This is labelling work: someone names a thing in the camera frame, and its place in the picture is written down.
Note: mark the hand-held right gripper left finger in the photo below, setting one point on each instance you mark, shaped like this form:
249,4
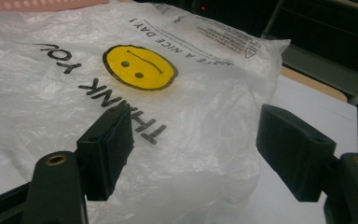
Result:
105,149

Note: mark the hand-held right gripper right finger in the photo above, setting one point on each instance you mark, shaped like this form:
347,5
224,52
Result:
292,149

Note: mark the clear plastic smiley bag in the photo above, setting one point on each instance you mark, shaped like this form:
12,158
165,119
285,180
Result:
174,124

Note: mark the wooden table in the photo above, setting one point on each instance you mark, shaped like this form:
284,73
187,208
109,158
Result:
310,83

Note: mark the pink plastic basket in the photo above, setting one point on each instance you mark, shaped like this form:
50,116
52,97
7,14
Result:
28,4

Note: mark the metal floor rail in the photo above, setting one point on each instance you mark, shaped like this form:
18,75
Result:
323,67

